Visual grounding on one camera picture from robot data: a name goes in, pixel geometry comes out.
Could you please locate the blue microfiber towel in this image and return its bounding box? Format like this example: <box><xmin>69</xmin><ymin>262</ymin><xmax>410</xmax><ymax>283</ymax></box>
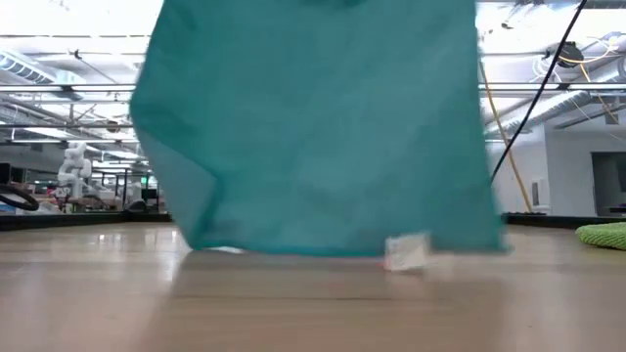
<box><xmin>129</xmin><ymin>0</ymin><xmax>508</xmax><ymax>259</ymax></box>

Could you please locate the bright green microfiber towel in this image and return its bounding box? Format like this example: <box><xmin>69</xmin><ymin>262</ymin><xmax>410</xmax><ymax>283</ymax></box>
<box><xmin>575</xmin><ymin>222</ymin><xmax>626</xmax><ymax>251</ymax></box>

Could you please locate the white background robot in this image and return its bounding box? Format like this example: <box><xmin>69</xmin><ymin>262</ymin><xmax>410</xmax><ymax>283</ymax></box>
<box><xmin>57</xmin><ymin>142</ymin><xmax>94</xmax><ymax>198</ymax></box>

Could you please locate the dark background doorway panel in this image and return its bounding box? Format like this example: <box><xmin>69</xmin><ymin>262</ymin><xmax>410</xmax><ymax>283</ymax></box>
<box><xmin>590</xmin><ymin>151</ymin><xmax>626</xmax><ymax>216</ymax></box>

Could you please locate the yellow hanging cable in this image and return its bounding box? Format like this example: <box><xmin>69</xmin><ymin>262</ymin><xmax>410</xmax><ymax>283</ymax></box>
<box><xmin>477</xmin><ymin>58</ymin><xmax>534</xmax><ymax>214</ymax></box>

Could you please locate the white wall-mounted box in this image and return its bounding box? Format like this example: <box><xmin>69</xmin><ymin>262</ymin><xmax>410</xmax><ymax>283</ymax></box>
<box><xmin>531</xmin><ymin>176</ymin><xmax>552</xmax><ymax>209</ymax></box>

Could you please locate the silver ventilation duct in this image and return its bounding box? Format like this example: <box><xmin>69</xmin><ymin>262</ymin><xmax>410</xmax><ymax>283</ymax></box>
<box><xmin>481</xmin><ymin>63</ymin><xmax>626</xmax><ymax>144</ymax></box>

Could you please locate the black ceiling cord reel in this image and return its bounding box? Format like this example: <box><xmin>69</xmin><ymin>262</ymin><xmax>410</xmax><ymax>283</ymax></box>
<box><xmin>555</xmin><ymin>40</ymin><xmax>586</xmax><ymax>69</ymax></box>

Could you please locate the black looped cable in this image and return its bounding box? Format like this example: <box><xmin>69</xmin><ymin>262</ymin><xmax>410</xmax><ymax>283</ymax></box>
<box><xmin>0</xmin><ymin>183</ymin><xmax>40</xmax><ymax>212</ymax></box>

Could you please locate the grey ceiling air duct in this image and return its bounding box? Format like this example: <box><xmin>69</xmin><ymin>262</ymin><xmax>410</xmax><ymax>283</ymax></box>
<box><xmin>0</xmin><ymin>50</ymin><xmax>88</xmax><ymax>88</ymax></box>

